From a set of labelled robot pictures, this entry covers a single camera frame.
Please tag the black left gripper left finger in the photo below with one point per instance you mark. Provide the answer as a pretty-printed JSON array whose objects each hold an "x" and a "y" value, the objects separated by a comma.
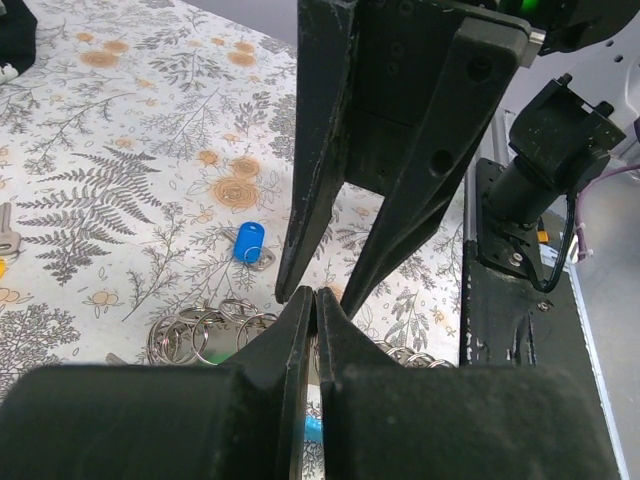
[{"x": 241, "y": 419}]

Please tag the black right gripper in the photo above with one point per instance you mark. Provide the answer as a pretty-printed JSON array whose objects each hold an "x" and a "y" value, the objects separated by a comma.
[{"x": 426, "y": 78}]

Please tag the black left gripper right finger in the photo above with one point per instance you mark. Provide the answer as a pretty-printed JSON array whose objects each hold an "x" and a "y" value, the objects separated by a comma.
[{"x": 382, "y": 420}]

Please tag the steel key holder with rings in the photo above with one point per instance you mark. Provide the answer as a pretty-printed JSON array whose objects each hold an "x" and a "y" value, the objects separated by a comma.
[{"x": 180, "y": 338}]

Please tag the blue key tag with key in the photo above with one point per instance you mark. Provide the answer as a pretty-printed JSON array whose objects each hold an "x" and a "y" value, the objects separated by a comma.
[{"x": 248, "y": 245}]

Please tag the green key tag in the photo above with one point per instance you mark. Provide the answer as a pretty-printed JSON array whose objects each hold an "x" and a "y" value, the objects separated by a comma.
[{"x": 213, "y": 358}]

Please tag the floral patterned table mat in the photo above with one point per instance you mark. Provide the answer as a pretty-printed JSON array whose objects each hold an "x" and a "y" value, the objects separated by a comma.
[{"x": 141, "y": 131}]

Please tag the small yellow key tag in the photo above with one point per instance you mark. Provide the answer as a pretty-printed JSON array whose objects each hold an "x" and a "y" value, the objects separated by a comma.
[{"x": 3, "y": 268}]

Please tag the loose silver key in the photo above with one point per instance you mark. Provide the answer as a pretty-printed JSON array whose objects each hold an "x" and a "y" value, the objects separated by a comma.
[{"x": 10, "y": 240}]

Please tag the black cloth with logo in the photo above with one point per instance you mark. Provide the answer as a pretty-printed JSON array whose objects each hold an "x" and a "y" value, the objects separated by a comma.
[{"x": 18, "y": 39}]

